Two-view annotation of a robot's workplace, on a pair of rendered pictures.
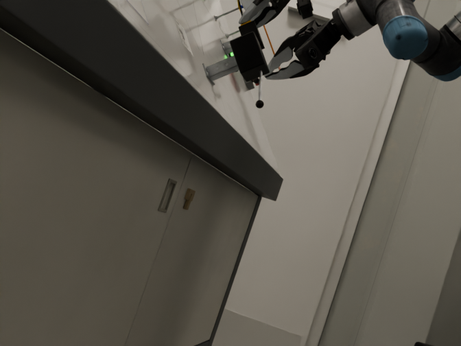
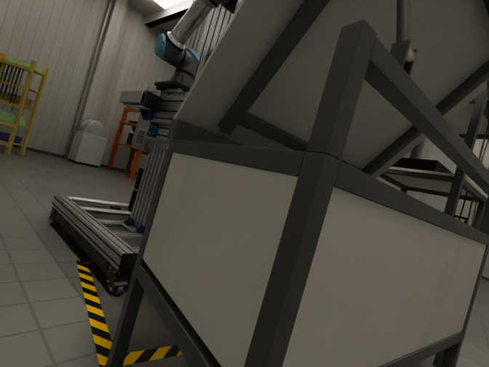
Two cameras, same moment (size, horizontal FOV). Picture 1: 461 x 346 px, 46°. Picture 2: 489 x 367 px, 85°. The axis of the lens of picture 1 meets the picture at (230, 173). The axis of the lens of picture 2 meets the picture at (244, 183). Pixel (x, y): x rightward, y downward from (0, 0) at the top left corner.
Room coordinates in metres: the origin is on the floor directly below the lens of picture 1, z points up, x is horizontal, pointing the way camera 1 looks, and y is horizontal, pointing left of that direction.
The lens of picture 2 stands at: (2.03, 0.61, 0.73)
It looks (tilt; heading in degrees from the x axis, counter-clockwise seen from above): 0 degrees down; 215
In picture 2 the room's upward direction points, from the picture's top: 16 degrees clockwise
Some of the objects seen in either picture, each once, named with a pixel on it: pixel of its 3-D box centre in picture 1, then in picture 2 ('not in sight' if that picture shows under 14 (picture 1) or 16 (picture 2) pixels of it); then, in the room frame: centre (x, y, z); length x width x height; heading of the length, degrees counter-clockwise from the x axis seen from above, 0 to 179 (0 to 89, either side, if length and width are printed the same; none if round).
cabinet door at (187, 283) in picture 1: (201, 265); not in sight; (1.19, -0.01, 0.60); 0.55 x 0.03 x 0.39; 163
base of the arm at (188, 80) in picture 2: not in sight; (183, 81); (1.03, -0.74, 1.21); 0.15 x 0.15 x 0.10
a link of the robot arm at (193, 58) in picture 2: not in sight; (187, 62); (1.04, -0.74, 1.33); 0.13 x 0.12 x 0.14; 173
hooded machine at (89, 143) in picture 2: not in sight; (89, 142); (-1.61, -7.65, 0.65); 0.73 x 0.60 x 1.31; 175
